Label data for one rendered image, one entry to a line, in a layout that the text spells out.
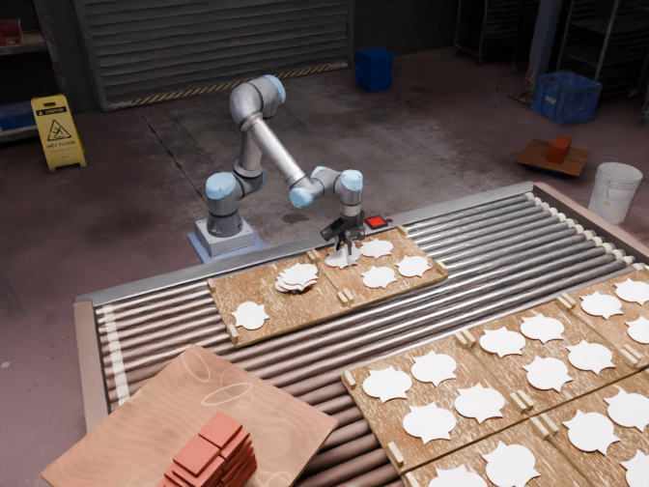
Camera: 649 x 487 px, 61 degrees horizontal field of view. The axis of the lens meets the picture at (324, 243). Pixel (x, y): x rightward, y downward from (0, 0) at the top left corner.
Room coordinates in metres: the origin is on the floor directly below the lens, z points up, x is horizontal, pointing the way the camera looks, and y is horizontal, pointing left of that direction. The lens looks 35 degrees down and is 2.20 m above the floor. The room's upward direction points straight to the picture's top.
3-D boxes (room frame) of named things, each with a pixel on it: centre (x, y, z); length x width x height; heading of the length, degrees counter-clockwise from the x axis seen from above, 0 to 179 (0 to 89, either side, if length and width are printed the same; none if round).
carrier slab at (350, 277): (1.65, -0.20, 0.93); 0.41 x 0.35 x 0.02; 115
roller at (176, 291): (1.82, -0.09, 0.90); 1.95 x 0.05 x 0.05; 114
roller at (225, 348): (1.50, -0.23, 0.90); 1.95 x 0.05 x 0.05; 114
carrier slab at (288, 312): (1.48, 0.17, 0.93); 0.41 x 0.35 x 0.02; 115
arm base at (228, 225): (1.91, 0.42, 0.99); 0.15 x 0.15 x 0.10
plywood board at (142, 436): (0.80, 0.31, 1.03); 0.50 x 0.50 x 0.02; 57
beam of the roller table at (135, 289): (1.88, -0.06, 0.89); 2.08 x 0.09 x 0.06; 114
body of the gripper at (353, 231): (1.69, -0.10, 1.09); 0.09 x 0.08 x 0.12; 115
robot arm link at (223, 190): (1.92, 0.41, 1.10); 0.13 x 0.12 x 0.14; 143
